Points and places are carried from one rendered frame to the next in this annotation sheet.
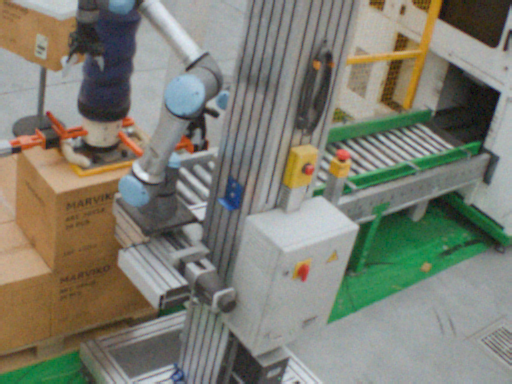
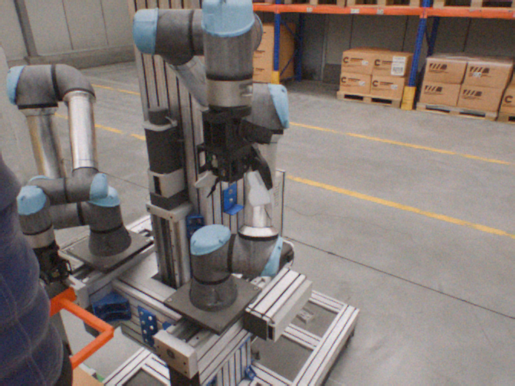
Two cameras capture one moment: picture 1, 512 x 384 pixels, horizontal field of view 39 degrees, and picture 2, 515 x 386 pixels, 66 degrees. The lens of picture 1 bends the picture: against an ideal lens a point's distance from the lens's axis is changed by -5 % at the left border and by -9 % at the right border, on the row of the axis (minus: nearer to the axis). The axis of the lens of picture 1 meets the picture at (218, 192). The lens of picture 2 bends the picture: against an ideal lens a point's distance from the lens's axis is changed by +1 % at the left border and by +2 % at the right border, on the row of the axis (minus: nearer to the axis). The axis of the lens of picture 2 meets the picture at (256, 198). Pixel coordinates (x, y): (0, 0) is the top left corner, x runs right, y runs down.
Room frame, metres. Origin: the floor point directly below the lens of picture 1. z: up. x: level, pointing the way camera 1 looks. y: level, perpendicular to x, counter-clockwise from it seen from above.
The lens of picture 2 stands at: (2.44, 1.17, 1.89)
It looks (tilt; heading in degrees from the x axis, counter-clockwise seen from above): 28 degrees down; 255
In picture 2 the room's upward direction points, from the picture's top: straight up
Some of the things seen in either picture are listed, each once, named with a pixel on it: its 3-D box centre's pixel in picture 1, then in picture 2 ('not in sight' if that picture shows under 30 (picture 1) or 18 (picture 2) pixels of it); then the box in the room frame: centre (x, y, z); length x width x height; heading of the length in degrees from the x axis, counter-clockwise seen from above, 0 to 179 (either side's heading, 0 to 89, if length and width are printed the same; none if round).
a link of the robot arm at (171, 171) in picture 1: (161, 169); (213, 250); (2.32, 0.21, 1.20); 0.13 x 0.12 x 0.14; 157
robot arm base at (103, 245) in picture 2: not in sight; (108, 233); (2.65, -0.16, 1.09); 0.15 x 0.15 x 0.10
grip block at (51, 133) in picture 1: (48, 137); not in sight; (2.61, 0.72, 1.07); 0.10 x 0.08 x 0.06; 42
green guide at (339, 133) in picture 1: (349, 127); not in sight; (4.25, -0.71, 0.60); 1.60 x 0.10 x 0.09; 132
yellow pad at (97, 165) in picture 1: (109, 159); not in sight; (2.71, 0.47, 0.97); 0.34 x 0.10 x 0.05; 132
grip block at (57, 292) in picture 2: (194, 142); (53, 296); (2.79, 0.13, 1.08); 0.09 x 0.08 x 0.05; 42
